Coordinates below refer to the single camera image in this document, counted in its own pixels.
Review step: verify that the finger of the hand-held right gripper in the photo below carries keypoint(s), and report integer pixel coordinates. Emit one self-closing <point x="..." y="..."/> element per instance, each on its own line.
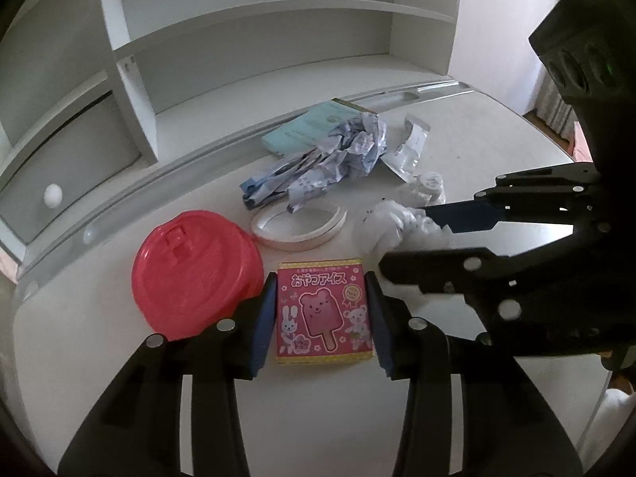
<point x="447" y="271"/>
<point x="462" y="218"/>

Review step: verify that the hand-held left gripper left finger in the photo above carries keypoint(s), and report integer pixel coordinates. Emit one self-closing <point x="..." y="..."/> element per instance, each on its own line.
<point x="263" y="328"/>

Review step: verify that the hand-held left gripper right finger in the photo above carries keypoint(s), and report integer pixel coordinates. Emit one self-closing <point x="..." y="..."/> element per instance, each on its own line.
<point x="380" y="328"/>

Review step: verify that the pink ice cream box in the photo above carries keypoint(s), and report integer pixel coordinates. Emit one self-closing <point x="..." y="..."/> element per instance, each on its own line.
<point x="323" y="318"/>

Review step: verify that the clear plastic wrap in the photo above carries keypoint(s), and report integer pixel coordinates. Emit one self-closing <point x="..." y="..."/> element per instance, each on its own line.
<point x="392" y="223"/>

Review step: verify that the small crumpled white cup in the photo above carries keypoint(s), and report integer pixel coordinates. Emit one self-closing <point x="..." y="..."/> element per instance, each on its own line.
<point x="427" y="184"/>

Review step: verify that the light curtain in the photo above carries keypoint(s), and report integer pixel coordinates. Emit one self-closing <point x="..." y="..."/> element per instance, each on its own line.
<point x="551" y="104"/>

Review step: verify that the pink blanket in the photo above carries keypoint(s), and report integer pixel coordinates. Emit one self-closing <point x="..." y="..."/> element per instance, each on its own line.
<point x="579" y="146"/>

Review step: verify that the clear silver wrapper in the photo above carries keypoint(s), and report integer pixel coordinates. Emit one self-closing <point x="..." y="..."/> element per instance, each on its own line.
<point x="410" y="154"/>

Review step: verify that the red plastic lid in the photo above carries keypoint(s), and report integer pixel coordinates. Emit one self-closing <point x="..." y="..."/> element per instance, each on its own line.
<point x="194" y="273"/>

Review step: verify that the crumpled blue white wrapper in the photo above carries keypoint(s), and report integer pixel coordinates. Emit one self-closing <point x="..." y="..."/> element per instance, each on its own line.
<point x="343" y="149"/>

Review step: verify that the light teal box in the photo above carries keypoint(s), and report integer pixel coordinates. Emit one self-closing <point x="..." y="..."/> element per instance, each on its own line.
<point x="303" y="129"/>

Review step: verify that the grey drawer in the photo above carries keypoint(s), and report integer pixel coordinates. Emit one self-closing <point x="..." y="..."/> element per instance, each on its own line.
<point x="74" y="169"/>

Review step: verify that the white drawer knob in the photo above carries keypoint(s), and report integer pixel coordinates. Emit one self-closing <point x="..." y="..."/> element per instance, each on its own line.
<point x="53" y="195"/>

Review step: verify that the white shelf unit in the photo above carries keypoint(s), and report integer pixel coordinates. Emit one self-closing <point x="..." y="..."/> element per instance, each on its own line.
<point x="278" y="39"/>

